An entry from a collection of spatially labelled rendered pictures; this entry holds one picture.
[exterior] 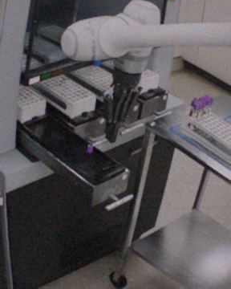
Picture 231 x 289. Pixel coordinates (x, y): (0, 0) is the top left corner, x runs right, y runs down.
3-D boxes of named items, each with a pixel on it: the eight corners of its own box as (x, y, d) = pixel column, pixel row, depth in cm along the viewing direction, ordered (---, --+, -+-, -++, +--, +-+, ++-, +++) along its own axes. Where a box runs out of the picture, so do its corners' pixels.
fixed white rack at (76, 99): (18, 86, 193) (20, 71, 190) (39, 79, 200) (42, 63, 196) (70, 122, 177) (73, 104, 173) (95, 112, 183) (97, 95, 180)
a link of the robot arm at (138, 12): (133, 38, 152) (97, 45, 144) (144, -6, 144) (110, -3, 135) (161, 55, 147) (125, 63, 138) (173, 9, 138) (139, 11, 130)
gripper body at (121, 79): (131, 59, 154) (124, 86, 159) (107, 63, 149) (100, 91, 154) (149, 71, 150) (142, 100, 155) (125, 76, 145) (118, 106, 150)
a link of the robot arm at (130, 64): (109, 44, 146) (104, 63, 149) (131, 59, 141) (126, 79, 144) (135, 40, 152) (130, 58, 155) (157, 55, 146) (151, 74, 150)
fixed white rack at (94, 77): (50, 75, 203) (52, 60, 200) (70, 68, 210) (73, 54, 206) (107, 108, 187) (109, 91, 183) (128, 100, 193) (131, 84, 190)
